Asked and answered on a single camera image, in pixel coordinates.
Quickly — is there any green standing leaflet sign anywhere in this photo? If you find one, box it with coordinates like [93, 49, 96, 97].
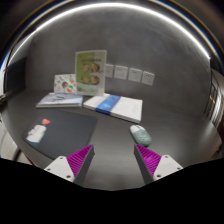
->
[74, 49, 108, 97]

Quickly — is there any dark mouse pad, cartoon print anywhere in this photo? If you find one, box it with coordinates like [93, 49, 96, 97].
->
[22, 109, 99, 160]

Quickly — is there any white book with blue band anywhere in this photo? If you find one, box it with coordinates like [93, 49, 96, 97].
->
[82, 93, 144, 125]

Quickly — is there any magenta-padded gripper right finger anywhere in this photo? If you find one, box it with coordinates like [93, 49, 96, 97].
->
[133, 143, 184, 185]

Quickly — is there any white card with colourful stickers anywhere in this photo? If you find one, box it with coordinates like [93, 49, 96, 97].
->
[53, 73, 78, 94]

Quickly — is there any white ceiling light strip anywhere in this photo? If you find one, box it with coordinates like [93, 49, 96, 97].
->
[6, 2, 212, 68]

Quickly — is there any grey striped book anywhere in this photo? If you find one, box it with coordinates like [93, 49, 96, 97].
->
[35, 92, 84, 109]

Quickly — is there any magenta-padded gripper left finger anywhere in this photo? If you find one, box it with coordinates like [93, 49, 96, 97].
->
[43, 143, 95, 187]

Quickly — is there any green and white perforated mouse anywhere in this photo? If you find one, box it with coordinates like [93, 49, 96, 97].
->
[129, 124, 153, 148]

